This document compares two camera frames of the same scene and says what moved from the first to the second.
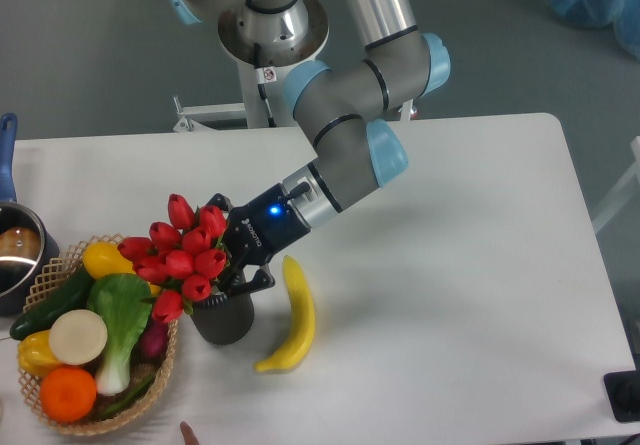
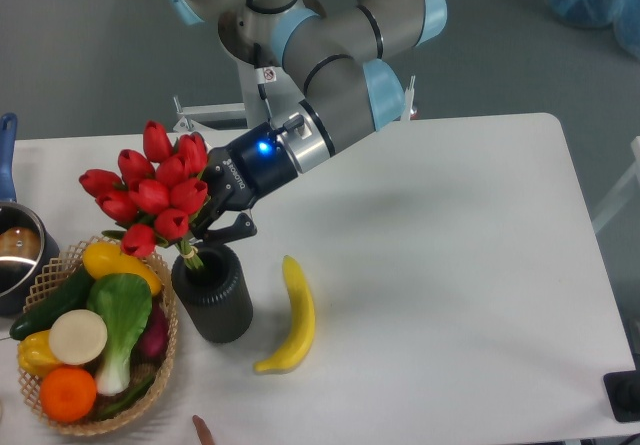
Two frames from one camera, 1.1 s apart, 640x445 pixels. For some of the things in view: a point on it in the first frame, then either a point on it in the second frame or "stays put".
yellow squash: [104, 259] stays put
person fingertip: [188, 434] -> [203, 433]
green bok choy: [120, 305] stays put
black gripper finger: [237, 286] -> [243, 227]
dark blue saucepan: [29, 241] stays put
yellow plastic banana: [304, 319] stays put
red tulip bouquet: [178, 260] -> [153, 196]
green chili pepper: [127, 399] stays put
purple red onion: [153, 340] stays put
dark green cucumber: [72, 295] stays put
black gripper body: [259, 227] -> [241, 173]
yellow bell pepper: [34, 353] stays put
